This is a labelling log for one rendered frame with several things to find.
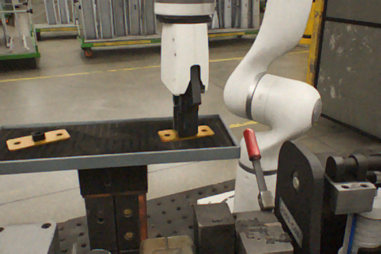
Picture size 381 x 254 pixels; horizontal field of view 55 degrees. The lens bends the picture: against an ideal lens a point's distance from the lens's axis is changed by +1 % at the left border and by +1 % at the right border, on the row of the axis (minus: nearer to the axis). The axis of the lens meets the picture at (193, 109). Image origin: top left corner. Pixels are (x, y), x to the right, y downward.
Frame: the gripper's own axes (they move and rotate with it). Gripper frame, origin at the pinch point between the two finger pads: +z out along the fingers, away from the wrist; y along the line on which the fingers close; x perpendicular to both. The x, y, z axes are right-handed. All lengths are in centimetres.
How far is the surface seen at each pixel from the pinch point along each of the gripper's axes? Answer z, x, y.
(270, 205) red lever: 9.8, 9.2, 11.5
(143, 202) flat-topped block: 11.9, -7.6, 2.4
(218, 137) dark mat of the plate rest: 2.5, 4.5, 2.5
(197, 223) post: 9.0, -2.3, 13.2
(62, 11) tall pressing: 59, -46, -929
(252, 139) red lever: 3.8, 10.6, 2.3
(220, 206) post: 8.7, 1.6, 11.3
